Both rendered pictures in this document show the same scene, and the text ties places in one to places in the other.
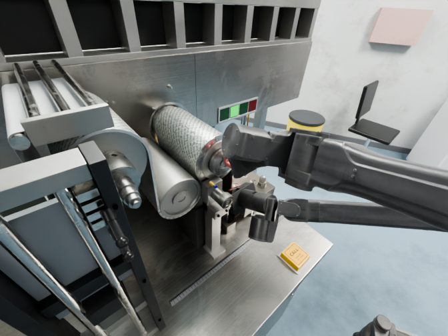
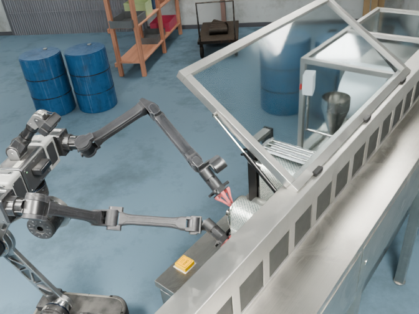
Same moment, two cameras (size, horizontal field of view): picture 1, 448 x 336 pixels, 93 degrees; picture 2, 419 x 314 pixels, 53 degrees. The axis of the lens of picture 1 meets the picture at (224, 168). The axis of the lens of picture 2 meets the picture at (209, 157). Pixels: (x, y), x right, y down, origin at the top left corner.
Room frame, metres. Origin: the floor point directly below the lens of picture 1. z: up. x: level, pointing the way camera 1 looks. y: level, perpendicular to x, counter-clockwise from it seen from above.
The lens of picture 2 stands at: (1.88, -0.24, 2.49)
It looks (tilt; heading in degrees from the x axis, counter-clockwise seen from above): 33 degrees down; 174
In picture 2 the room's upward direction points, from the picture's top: 6 degrees counter-clockwise
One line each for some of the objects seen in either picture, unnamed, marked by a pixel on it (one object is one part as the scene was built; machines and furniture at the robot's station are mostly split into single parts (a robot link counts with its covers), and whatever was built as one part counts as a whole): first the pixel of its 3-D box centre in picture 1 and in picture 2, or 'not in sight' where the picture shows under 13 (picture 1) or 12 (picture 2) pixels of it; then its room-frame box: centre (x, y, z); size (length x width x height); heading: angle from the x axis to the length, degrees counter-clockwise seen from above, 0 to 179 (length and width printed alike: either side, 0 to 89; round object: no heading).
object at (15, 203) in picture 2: not in sight; (17, 206); (0.44, -0.89, 1.45); 0.09 x 0.08 x 0.12; 161
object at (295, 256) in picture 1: (295, 255); (184, 263); (0.40, -0.26, 0.91); 0.07 x 0.07 x 0.02; 42
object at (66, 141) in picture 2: not in sight; (70, 142); (-0.04, -0.73, 1.45); 0.09 x 0.08 x 0.12; 161
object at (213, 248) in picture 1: (215, 222); not in sight; (0.41, 0.02, 1.05); 0.06 x 0.05 x 0.31; 42
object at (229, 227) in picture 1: (208, 205); not in sight; (0.60, 0.06, 0.92); 0.28 x 0.04 x 0.04; 42
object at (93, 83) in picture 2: not in sight; (70, 80); (-3.70, -1.43, 0.41); 1.12 x 0.68 x 0.82; 71
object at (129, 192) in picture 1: (129, 194); not in sight; (0.24, 0.15, 1.33); 0.06 x 0.03 x 0.03; 42
